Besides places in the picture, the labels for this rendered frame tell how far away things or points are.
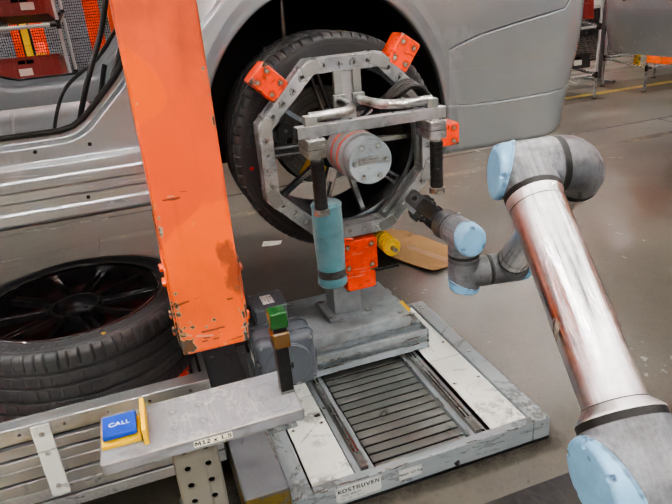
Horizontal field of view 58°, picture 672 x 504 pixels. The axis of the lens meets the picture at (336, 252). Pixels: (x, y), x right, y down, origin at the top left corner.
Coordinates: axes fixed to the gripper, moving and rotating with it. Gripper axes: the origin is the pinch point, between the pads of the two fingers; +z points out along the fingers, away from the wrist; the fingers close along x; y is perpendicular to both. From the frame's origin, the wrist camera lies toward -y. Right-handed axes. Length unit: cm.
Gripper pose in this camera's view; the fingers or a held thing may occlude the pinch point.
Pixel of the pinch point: (409, 200)
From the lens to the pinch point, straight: 201.9
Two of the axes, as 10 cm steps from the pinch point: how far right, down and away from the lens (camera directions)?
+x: 6.1, -7.9, -0.8
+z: -3.4, -3.5, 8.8
